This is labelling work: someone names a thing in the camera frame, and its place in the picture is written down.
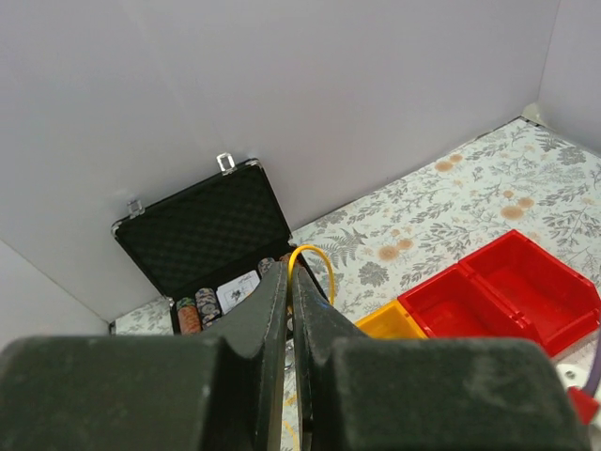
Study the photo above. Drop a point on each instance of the red plastic bin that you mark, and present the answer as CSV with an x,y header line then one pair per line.
x,y
455,304
555,299

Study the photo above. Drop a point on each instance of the black poker chip case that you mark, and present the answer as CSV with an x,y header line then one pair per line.
x,y
217,250

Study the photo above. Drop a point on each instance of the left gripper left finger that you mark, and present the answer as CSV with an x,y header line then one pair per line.
x,y
221,389

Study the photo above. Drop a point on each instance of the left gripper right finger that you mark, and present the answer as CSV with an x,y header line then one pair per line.
x,y
360,393

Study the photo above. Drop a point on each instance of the middle red plastic bin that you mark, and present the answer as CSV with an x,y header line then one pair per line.
x,y
455,304

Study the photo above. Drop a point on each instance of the floral table mat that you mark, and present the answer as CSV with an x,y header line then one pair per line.
x,y
519,177

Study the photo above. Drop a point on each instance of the yellow plastic bin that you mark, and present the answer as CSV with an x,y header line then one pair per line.
x,y
391,321

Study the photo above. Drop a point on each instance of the right red plastic bin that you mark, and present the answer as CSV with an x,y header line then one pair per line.
x,y
555,299

